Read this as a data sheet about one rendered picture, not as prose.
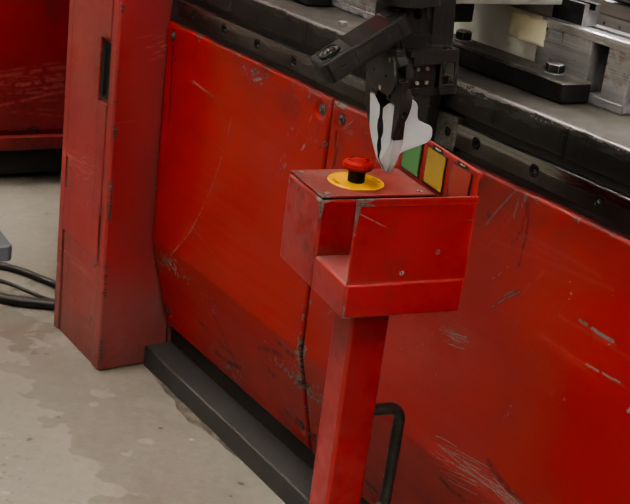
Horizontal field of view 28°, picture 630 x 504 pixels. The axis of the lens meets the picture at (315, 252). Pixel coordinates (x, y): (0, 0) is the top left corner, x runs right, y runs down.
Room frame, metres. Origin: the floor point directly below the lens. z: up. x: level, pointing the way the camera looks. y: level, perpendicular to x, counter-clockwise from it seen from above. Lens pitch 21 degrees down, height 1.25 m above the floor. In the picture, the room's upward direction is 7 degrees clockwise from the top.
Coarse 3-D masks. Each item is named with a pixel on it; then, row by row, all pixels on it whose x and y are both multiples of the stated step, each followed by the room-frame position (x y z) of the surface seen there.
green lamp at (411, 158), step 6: (408, 150) 1.57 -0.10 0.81; (414, 150) 1.55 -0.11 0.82; (420, 150) 1.54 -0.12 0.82; (402, 156) 1.58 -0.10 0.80; (408, 156) 1.57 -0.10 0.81; (414, 156) 1.55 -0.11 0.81; (420, 156) 1.54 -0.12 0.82; (402, 162) 1.58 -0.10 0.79; (408, 162) 1.56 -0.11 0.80; (414, 162) 1.55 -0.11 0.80; (408, 168) 1.56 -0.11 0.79; (414, 168) 1.55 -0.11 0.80; (414, 174) 1.55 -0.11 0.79
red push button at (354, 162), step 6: (354, 156) 1.52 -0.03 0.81; (342, 162) 1.51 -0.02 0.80; (348, 162) 1.50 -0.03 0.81; (354, 162) 1.50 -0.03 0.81; (360, 162) 1.50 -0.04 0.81; (366, 162) 1.50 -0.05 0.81; (372, 162) 1.52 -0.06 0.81; (348, 168) 1.50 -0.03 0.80; (354, 168) 1.49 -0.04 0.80; (360, 168) 1.49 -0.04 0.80; (366, 168) 1.50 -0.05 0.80; (372, 168) 1.50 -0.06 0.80; (348, 174) 1.51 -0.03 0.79; (354, 174) 1.50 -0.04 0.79; (360, 174) 1.50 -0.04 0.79; (348, 180) 1.51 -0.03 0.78; (354, 180) 1.50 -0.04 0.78; (360, 180) 1.50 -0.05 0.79
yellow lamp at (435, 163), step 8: (432, 152) 1.51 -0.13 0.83; (432, 160) 1.51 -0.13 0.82; (440, 160) 1.49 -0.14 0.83; (432, 168) 1.51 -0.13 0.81; (440, 168) 1.49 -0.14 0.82; (424, 176) 1.52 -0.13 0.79; (432, 176) 1.51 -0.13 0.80; (440, 176) 1.49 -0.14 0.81; (432, 184) 1.50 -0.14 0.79; (440, 184) 1.49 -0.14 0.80
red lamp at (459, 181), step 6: (456, 168) 1.46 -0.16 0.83; (462, 168) 1.45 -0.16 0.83; (450, 174) 1.47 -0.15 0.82; (456, 174) 1.46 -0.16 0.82; (462, 174) 1.44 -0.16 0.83; (468, 174) 1.43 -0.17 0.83; (450, 180) 1.47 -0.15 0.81; (456, 180) 1.45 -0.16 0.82; (462, 180) 1.44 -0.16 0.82; (468, 180) 1.43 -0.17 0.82; (450, 186) 1.46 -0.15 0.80; (456, 186) 1.45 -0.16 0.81; (462, 186) 1.44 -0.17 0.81; (468, 186) 1.43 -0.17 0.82; (450, 192) 1.46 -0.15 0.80; (456, 192) 1.45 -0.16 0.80; (462, 192) 1.44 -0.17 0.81
